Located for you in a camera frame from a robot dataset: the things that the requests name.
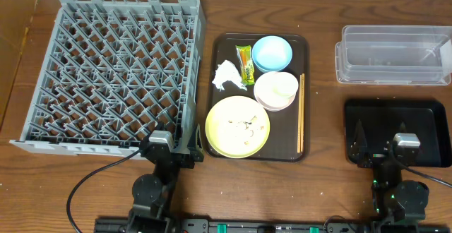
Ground white tissue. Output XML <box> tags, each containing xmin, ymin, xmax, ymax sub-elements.
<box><xmin>212</xmin><ymin>60</ymin><xmax>247</xmax><ymax>91</ymax></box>

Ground green orange snack wrapper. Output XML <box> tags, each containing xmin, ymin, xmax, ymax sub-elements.
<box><xmin>235</xmin><ymin>45</ymin><xmax>255</xmax><ymax>85</ymax></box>

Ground pale green cup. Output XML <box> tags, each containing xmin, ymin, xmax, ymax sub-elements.
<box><xmin>272</xmin><ymin>72</ymin><xmax>299</xmax><ymax>97</ymax></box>

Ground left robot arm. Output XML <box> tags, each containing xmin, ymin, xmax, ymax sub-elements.
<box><xmin>124</xmin><ymin>123</ymin><xmax>204</xmax><ymax>233</ymax></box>

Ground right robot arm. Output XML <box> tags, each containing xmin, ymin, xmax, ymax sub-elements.
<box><xmin>348</xmin><ymin>121</ymin><xmax>429</xmax><ymax>232</ymax></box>

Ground grey plastic dishwasher rack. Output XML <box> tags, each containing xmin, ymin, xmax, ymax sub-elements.
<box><xmin>15</xmin><ymin>0</ymin><xmax>206</xmax><ymax>157</ymax></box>

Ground black plastic tray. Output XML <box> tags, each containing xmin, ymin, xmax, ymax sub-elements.
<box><xmin>344</xmin><ymin>98</ymin><xmax>451</xmax><ymax>167</ymax></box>

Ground yellow plate with scraps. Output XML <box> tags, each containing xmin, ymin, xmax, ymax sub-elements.
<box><xmin>205</xmin><ymin>95</ymin><xmax>270</xmax><ymax>159</ymax></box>

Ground clear plastic container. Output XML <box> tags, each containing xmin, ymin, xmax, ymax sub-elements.
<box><xmin>335</xmin><ymin>25</ymin><xmax>451</xmax><ymax>86</ymax></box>

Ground pink bowl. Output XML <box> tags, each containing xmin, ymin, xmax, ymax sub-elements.
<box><xmin>254</xmin><ymin>71</ymin><xmax>297</xmax><ymax>112</ymax></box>

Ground wooden chopstick outer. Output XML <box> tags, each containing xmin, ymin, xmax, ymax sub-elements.
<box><xmin>299</xmin><ymin>73</ymin><xmax>305</xmax><ymax>153</ymax></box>

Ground wooden chopstick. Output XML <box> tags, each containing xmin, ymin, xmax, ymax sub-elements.
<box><xmin>299</xmin><ymin>73</ymin><xmax>305</xmax><ymax>153</ymax></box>
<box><xmin>297</xmin><ymin>79</ymin><xmax>303</xmax><ymax>153</ymax></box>

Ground wooden chopstick inner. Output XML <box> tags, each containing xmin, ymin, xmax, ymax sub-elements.
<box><xmin>297</xmin><ymin>79</ymin><xmax>303</xmax><ymax>153</ymax></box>

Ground dark brown serving tray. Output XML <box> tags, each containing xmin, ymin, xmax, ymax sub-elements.
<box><xmin>209</xmin><ymin>33</ymin><xmax>310</xmax><ymax>162</ymax></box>

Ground light blue bowl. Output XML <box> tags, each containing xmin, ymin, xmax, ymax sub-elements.
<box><xmin>251</xmin><ymin>35</ymin><xmax>293</xmax><ymax>72</ymax></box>

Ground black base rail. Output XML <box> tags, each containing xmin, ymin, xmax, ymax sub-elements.
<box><xmin>93</xmin><ymin>217</ymin><xmax>452</xmax><ymax>233</ymax></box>

